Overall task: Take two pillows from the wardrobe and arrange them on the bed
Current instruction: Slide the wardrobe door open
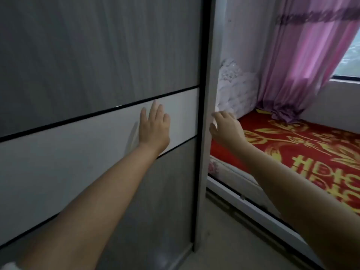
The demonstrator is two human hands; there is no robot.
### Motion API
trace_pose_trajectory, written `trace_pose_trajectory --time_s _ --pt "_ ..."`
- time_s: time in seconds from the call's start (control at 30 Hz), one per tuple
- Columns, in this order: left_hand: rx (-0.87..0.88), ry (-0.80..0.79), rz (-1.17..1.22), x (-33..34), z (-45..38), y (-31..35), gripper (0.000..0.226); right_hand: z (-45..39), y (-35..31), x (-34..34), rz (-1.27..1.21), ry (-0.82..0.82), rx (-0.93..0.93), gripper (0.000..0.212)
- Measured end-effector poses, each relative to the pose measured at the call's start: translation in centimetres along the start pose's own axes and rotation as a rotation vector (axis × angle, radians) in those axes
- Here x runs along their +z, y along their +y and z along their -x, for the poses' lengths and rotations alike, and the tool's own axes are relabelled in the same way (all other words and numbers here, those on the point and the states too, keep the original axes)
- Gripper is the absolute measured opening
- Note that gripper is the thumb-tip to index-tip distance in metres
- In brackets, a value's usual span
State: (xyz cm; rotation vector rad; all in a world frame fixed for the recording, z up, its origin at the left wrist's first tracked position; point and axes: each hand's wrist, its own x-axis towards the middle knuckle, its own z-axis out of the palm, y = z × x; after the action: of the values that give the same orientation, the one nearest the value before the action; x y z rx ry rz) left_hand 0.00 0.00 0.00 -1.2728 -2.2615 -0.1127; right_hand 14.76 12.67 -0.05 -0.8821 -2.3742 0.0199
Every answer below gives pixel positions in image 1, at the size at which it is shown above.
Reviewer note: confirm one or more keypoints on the red gold floral blanket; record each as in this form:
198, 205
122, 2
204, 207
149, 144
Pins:
323, 143

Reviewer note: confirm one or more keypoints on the person's right hand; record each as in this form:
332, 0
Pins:
227, 130

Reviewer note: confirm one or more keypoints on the person's right forearm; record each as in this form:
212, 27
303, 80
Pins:
303, 210

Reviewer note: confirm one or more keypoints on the white tufted bed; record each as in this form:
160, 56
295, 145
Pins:
239, 89

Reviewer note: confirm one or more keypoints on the person's left hand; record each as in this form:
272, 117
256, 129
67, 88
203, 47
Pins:
154, 132

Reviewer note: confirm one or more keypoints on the floral mattress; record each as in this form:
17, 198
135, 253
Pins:
233, 177

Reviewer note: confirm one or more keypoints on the pink curtain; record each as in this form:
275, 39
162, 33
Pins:
303, 53

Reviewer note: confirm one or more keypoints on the person's white sleeve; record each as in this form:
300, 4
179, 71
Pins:
8, 266

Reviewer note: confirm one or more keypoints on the black framed window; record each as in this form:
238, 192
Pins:
351, 61

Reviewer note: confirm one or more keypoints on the grey wardrobe sliding door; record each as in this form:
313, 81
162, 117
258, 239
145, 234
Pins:
84, 53

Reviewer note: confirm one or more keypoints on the person's left forearm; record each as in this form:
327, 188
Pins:
98, 205

